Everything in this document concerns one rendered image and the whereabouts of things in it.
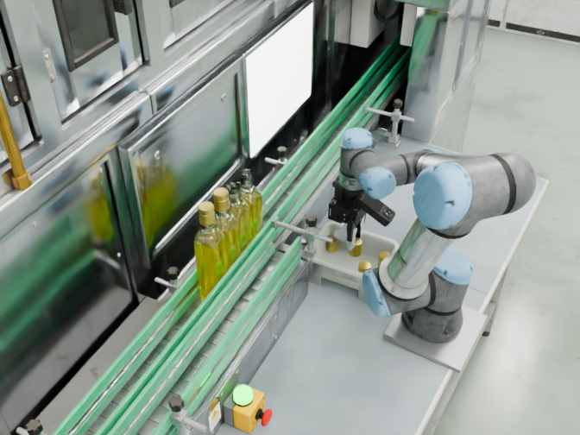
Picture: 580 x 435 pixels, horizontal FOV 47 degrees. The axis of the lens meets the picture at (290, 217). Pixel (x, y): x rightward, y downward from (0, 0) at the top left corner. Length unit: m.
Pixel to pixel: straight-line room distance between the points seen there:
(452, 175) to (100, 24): 0.70
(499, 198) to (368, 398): 0.63
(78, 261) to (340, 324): 0.70
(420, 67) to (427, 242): 1.08
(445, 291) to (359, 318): 0.28
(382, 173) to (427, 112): 0.86
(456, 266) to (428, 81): 0.89
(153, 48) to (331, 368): 0.85
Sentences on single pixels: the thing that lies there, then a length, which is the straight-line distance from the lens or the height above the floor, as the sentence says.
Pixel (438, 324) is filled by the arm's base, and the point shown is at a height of 0.83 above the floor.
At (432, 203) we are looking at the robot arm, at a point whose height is 1.33.
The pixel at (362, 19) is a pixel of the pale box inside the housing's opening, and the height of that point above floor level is 1.10.
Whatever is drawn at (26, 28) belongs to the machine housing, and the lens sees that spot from 1.19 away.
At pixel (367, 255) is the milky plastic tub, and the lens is 1.94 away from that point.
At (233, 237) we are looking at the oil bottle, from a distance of 1.59.
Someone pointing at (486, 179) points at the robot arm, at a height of 1.38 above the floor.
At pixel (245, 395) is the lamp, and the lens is 1.52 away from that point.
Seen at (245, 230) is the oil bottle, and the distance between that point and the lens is 1.64.
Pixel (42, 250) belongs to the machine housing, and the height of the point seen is 1.22.
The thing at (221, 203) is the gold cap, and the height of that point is 1.14.
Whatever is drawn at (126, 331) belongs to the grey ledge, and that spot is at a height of 0.88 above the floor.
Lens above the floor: 2.09
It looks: 40 degrees down
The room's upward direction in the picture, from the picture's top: straight up
